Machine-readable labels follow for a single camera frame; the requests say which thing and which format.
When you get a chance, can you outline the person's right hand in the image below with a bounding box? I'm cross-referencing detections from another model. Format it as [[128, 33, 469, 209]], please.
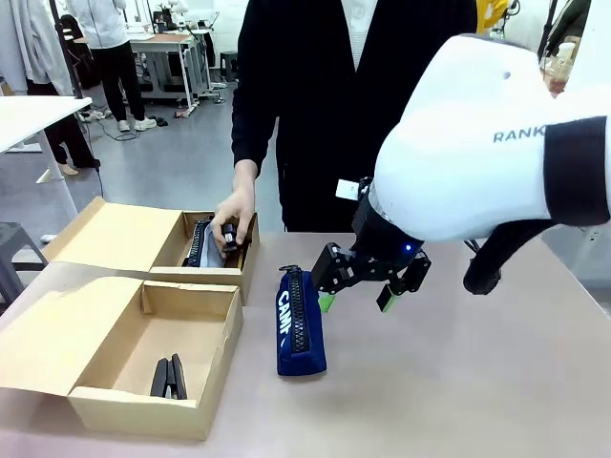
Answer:
[[213, 186, 258, 253]]

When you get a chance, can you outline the bystander in black trousers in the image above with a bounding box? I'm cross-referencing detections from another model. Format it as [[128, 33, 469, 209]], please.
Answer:
[[26, 78, 102, 177]]

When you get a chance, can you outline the black right arm cable sleeve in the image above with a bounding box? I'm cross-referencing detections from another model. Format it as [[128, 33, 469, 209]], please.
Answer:
[[462, 115, 611, 298]]

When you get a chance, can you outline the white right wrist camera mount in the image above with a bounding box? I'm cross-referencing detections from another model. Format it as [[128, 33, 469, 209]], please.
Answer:
[[334, 178, 360, 202]]

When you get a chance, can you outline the background workbench with equipment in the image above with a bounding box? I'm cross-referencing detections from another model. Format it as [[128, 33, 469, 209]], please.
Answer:
[[128, 0, 221, 115]]

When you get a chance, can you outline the yellow garment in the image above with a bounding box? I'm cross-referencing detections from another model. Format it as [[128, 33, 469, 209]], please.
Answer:
[[475, 0, 510, 35]]

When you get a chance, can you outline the person in black cardigan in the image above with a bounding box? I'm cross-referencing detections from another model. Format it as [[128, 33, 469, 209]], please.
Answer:
[[230, 0, 478, 234]]

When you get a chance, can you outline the bystander in white jacket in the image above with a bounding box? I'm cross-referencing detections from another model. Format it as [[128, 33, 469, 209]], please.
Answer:
[[65, 0, 158, 134]]

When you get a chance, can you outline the black stand pole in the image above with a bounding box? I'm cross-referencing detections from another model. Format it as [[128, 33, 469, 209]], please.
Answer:
[[49, 0, 105, 204]]

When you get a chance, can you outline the small open cardboard box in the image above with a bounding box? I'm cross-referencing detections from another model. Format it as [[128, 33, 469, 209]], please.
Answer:
[[41, 195, 262, 307]]

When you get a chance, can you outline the gray campus pencil case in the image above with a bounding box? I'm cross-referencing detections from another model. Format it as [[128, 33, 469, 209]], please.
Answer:
[[182, 216, 229, 270]]

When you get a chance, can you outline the person's right forearm black sleeve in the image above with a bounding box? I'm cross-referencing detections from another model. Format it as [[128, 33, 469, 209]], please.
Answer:
[[230, 71, 281, 183]]

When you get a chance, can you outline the gray metal stool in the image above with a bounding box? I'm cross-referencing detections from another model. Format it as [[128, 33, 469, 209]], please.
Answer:
[[0, 220, 50, 316]]

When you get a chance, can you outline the black stapler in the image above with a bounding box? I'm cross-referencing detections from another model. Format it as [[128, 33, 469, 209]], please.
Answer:
[[149, 352, 189, 401]]

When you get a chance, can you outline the clear bottle with orange liquid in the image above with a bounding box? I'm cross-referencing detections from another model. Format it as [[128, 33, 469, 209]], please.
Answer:
[[542, 41, 578, 98]]

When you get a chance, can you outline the large open cardboard box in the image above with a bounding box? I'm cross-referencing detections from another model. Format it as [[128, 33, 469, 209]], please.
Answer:
[[0, 275, 244, 443]]

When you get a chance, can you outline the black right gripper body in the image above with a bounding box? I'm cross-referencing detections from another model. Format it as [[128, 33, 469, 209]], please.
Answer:
[[350, 189, 425, 264]]

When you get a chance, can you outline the blue campus pencil case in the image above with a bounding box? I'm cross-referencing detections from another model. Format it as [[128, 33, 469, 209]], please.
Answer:
[[275, 264, 328, 378]]

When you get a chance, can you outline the dark plastic stool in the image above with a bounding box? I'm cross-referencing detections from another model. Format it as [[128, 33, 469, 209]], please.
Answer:
[[219, 50, 240, 81]]

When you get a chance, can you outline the white side table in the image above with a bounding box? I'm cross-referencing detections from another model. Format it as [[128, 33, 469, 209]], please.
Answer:
[[0, 94, 94, 216]]

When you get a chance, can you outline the black tripod pole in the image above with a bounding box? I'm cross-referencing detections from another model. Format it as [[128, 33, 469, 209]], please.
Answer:
[[536, 0, 560, 54]]

